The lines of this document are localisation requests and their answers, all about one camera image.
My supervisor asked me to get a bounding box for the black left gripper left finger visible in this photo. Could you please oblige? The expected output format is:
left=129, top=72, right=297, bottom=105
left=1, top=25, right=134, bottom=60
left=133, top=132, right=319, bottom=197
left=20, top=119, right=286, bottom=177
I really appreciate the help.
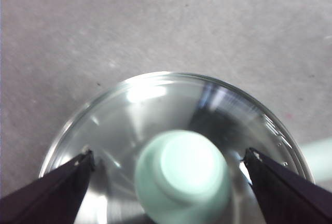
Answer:
left=0, top=149, right=95, bottom=224

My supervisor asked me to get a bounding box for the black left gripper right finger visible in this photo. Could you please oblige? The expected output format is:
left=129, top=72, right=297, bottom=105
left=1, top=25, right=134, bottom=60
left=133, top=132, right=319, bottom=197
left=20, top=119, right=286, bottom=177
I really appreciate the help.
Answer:
left=244, top=148, right=332, bottom=224

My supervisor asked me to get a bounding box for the glass lid with green knob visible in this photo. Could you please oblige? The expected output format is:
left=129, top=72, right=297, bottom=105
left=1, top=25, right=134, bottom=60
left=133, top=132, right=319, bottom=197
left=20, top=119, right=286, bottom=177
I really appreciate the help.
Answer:
left=38, top=71, right=316, bottom=224

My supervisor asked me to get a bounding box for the mint green appliance base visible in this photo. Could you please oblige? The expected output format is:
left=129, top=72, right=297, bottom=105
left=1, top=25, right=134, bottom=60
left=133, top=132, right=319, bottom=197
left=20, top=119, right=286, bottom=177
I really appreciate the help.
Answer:
left=298, top=138, right=332, bottom=162

